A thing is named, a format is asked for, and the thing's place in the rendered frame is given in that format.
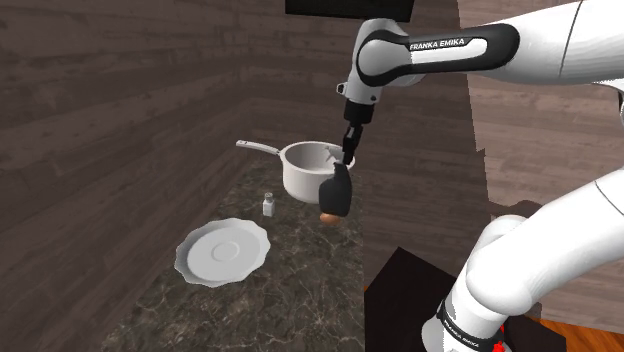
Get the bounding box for black overhead box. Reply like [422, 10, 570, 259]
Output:
[284, 0, 417, 24]

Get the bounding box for white scalloped plate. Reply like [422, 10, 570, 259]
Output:
[173, 217, 272, 289]

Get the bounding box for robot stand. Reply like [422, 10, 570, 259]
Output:
[363, 246, 570, 352]

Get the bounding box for white saucepan with handle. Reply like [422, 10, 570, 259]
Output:
[235, 139, 357, 205]

